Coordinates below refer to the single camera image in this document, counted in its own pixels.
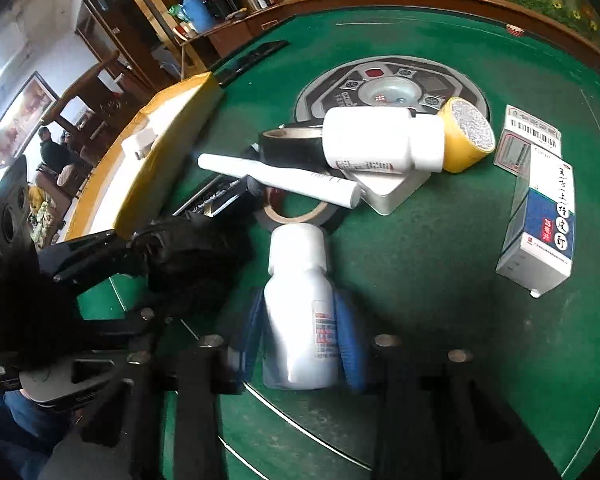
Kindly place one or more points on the white tube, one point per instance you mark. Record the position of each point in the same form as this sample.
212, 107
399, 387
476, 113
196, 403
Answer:
280, 180

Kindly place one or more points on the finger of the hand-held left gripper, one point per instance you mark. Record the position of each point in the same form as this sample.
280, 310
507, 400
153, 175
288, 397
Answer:
130, 327
95, 257

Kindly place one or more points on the blue and white medicine box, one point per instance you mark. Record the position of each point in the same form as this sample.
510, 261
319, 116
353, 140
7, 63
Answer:
542, 230

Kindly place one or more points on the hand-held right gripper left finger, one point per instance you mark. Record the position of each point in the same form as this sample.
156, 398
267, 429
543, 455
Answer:
250, 340

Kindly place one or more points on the white charger adapter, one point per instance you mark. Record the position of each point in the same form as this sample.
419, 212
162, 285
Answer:
141, 142

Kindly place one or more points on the blue thermos jug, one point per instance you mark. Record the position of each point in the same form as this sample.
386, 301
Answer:
198, 10

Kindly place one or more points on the flat white barcode box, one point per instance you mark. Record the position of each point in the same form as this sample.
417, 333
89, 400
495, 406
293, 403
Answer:
530, 127

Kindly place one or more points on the white plastic medicine bottle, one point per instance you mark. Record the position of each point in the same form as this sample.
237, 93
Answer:
375, 137
297, 310

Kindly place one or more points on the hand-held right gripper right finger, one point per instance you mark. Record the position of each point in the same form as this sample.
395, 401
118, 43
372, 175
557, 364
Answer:
352, 345

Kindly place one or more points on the person's blue jeans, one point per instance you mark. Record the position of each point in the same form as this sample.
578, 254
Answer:
10, 435

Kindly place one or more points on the black bag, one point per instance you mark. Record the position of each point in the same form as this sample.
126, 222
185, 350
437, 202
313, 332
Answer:
195, 255

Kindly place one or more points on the framed wall picture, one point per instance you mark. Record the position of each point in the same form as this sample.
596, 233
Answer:
20, 117

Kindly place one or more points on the yellow tape roll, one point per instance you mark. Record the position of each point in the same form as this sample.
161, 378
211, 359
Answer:
467, 132

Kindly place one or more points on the black tape roll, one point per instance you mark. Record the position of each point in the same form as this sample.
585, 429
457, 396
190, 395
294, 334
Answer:
292, 146

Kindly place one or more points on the mahjong table control panel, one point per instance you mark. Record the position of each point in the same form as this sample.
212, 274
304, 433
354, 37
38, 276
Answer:
395, 82

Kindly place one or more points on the tape roll with brown core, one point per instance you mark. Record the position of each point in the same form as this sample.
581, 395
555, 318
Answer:
325, 217

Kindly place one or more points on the white square box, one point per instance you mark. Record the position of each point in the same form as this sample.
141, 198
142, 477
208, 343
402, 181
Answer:
387, 192

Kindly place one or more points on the wooden chair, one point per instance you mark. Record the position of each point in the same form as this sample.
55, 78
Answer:
85, 95

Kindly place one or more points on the wooden cabinet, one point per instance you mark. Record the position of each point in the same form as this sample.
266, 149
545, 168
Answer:
130, 25

